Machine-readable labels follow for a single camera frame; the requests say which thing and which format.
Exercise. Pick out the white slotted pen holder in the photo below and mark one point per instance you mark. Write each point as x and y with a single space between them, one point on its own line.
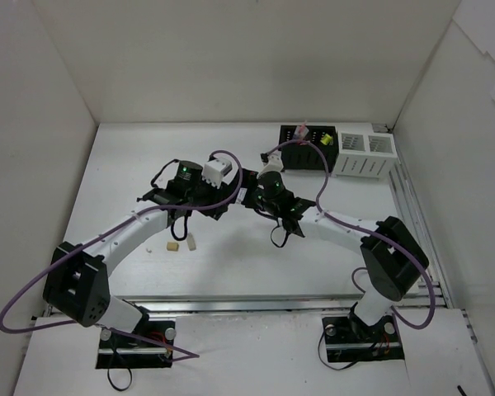
365 155

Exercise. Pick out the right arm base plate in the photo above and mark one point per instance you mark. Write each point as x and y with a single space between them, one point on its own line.
346 345

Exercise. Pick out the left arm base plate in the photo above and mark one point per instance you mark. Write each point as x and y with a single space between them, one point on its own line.
116 351

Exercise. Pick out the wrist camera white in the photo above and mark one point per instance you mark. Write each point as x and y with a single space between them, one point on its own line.
215 170
272 163

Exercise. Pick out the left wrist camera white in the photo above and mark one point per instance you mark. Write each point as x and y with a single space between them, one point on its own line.
215 170

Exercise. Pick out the black slotted pen holder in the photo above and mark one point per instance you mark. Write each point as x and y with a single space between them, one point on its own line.
305 157

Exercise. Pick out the aluminium rail front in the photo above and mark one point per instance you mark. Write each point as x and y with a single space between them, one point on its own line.
222 305

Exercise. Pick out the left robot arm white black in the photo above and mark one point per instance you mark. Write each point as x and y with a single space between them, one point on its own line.
78 282

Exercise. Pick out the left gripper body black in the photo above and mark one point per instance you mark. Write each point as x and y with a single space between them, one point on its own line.
221 196

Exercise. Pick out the pink translucent pen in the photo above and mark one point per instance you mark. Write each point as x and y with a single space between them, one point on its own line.
301 131

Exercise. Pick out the white eraser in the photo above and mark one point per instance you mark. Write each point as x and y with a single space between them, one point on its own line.
190 241

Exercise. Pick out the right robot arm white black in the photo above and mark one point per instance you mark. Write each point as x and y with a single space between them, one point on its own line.
393 259

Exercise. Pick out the tan cork block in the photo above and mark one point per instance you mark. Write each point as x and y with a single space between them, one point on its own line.
172 246

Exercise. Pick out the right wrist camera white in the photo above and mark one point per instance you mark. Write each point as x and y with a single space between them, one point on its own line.
272 163

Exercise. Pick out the yellow cap highlighter marker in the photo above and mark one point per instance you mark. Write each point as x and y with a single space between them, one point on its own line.
327 140

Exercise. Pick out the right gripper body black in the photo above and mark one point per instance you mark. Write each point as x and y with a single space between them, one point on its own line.
253 191

